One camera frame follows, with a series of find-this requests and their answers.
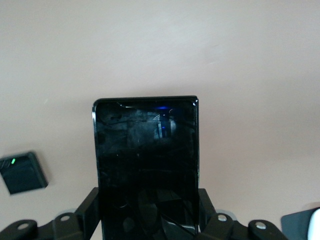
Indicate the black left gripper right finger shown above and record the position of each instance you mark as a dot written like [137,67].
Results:
[207,216]

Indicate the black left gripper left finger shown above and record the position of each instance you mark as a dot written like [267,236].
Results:
[86,212]

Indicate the small black flip phone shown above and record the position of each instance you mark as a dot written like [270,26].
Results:
[22,175]

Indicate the long black smartphone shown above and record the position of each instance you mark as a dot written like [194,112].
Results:
[147,162]

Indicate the black mouse pad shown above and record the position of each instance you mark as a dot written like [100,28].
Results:
[295,225]

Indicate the white computer mouse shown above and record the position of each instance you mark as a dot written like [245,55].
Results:
[315,225]

